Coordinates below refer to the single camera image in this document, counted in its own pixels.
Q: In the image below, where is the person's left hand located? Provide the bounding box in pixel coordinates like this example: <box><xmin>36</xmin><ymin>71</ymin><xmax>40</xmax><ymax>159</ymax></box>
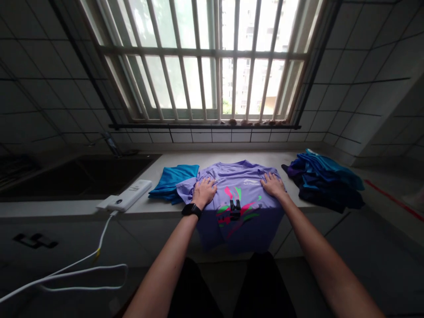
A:
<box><xmin>192</xmin><ymin>177</ymin><xmax>218</xmax><ymax>210</ymax></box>

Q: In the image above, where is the person's right hand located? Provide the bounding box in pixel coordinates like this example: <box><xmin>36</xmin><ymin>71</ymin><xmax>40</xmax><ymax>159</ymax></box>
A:
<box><xmin>261</xmin><ymin>172</ymin><xmax>288</xmax><ymax>200</ymax></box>

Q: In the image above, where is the purple printed t-shirt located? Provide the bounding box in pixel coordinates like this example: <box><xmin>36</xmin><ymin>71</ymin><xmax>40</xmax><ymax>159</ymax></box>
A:
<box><xmin>175</xmin><ymin>160</ymin><xmax>286</xmax><ymax>254</ymax></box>

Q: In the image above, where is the folded blue t-shirt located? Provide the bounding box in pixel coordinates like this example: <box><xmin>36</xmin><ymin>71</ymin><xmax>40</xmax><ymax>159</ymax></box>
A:
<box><xmin>148</xmin><ymin>164</ymin><xmax>201</xmax><ymax>206</ymax></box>

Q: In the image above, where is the pile of blue clothes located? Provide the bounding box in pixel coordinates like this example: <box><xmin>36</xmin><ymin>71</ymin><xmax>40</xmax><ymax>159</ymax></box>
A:
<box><xmin>281</xmin><ymin>148</ymin><xmax>366</xmax><ymax>214</ymax></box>

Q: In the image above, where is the white power bank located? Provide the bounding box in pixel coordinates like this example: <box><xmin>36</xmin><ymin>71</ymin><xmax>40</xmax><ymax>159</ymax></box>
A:
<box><xmin>95</xmin><ymin>179</ymin><xmax>153</xmax><ymax>213</ymax></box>

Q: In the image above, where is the metal faucet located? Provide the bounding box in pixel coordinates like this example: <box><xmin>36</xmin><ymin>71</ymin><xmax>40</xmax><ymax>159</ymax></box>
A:
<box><xmin>88</xmin><ymin>131</ymin><xmax>140</xmax><ymax>158</ymax></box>

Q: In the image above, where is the barred window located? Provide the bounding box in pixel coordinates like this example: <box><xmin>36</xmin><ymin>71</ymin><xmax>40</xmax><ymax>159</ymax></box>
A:
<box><xmin>76</xmin><ymin>0</ymin><xmax>335</xmax><ymax>130</ymax></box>

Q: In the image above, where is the red tape strip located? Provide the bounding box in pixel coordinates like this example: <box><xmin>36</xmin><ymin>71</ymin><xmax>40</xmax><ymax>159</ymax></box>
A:
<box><xmin>363</xmin><ymin>179</ymin><xmax>424</xmax><ymax>223</ymax></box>

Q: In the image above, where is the dark kitchen sink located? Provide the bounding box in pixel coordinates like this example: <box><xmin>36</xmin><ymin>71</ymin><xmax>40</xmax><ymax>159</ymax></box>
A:
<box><xmin>0</xmin><ymin>153</ymin><xmax>163</xmax><ymax>203</ymax></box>

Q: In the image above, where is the white cable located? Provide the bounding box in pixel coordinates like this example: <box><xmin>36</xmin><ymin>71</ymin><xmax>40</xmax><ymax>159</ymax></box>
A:
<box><xmin>0</xmin><ymin>210</ymin><xmax>129</xmax><ymax>304</ymax></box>

